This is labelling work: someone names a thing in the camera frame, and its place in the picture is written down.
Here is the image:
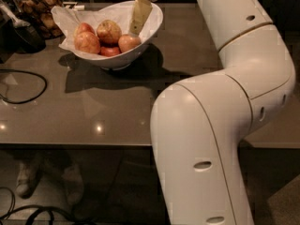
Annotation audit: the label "black appliance with handle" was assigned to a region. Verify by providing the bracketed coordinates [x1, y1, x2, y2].
[0, 0, 46, 53]

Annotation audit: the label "white shoe left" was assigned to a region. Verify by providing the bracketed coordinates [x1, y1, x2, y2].
[16, 155, 42, 199]

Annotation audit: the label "white shoe right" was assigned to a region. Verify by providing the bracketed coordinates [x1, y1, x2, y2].
[62, 164, 84, 206]

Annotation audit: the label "white oval bowl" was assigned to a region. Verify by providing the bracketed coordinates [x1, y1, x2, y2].
[64, 0, 164, 71]

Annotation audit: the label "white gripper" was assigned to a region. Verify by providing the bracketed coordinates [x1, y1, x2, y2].
[129, 0, 157, 37]

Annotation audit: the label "small red apple bottom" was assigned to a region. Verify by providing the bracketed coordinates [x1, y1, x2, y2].
[100, 46, 121, 57]

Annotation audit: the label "yellowish russet apple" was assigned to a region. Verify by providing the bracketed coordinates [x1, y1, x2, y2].
[97, 20, 122, 45]

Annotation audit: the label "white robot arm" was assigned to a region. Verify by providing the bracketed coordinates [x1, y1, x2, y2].
[151, 0, 295, 225]

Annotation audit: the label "glass jar of cookies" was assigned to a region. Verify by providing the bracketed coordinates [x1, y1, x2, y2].
[14, 0, 63, 39]

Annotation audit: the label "white paper bowl liner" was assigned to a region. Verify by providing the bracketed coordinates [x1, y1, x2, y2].
[51, 1, 163, 61]

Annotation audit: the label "black floor cables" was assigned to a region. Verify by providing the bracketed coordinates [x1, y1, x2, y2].
[0, 186, 132, 225]

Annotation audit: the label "white shoe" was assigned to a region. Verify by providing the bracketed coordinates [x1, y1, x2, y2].
[16, 155, 42, 199]
[62, 164, 84, 206]

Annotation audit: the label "black cable on table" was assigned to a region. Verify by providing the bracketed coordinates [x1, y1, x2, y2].
[0, 68, 48, 105]

